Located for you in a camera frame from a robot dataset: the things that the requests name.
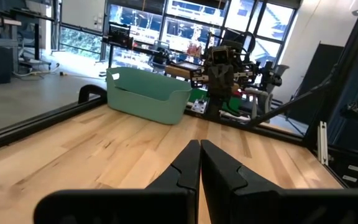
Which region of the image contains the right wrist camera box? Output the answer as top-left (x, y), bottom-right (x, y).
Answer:
top-left (211, 45), bottom-right (233, 67)

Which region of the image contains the black standing desk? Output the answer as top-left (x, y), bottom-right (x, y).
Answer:
top-left (9, 6), bottom-right (60, 71)

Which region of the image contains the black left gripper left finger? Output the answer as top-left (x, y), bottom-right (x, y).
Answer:
top-left (146, 139), bottom-right (201, 224)

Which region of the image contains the silver aluminium extrusion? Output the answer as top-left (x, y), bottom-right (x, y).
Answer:
top-left (317, 120), bottom-right (329, 166)

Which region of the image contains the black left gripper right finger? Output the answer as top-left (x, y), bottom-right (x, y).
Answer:
top-left (201, 139), bottom-right (281, 224)

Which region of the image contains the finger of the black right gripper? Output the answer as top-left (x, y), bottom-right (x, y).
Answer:
top-left (221, 67), bottom-right (233, 96)
top-left (211, 67), bottom-right (223, 96)

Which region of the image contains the black table frame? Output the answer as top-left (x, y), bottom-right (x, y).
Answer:
top-left (0, 0), bottom-right (358, 156)

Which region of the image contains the black monitor on stand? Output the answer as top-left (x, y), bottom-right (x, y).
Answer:
top-left (103, 22), bottom-right (135, 70)

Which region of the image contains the teal plastic bin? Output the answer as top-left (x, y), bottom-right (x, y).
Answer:
top-left (106, 66), bottom-right (193, 126)

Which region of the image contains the green board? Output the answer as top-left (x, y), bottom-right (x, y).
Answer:
top-left (194, 89), bottom-right (246, 114)

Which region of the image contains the black partition panel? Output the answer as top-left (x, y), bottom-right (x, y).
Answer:
top-left (295, 42), bottom-right (346, 108)

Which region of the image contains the large glass window wall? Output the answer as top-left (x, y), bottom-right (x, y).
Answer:
top-left (106, 0), bottom-right (301, 74)

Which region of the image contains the white metal bracket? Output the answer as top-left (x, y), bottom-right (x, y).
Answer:
top-left (191, 98), bottom-right (208, 114)

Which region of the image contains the tan cardboard box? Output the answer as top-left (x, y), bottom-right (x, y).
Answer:
top-left (165, 63), bottom-right (198, 80)

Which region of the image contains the grey office chair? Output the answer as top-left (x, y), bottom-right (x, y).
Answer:
top-left (244, 60), bottom-right (290, 121)

